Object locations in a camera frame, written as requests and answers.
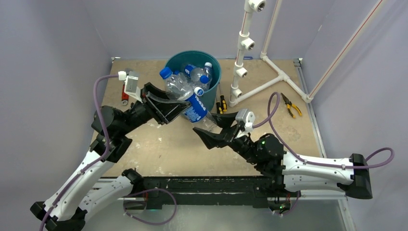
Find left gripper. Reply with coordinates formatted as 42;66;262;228
119;82;192;135

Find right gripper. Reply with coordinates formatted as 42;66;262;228
192;112;260;166

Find Pepsi bottle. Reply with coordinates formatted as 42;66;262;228
159;67;216;131
183;64;210;84

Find clear bottle white cap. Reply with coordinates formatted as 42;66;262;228
192;86;204;96

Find teal plastic bin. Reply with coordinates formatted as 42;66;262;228
164;50;222;119

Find clear bottle blue-orange label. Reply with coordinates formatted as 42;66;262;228
204;62;213;84

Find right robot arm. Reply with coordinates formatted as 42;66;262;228
193;109;373;199

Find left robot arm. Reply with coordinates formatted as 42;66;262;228
30;83;190;231

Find left yellow-black screwdriver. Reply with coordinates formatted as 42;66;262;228
216;97;223;114

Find yellow-black screwdriver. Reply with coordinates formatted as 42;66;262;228
218;83;228;112
216;97;223;114

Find right yellow-black screwdriver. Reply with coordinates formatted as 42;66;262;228
218;83;228;112

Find white PVC pipe stand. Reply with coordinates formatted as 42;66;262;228
229;0;266;107

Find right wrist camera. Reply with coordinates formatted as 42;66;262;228
235;109;255;132

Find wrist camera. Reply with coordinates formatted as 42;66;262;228
118;71;142;102
235;109;255;132

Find red handled adjustable wrench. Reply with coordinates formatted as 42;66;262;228
121;68;133;106

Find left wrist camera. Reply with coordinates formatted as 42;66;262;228
118;71;142;102

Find yellow handled pliers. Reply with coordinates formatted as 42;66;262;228
280;93;302;118

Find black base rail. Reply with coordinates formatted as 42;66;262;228
112;176;289;210

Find white pipe on wall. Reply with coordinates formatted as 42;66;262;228
238;0;313;103

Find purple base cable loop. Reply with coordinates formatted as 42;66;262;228
122;188;178;226

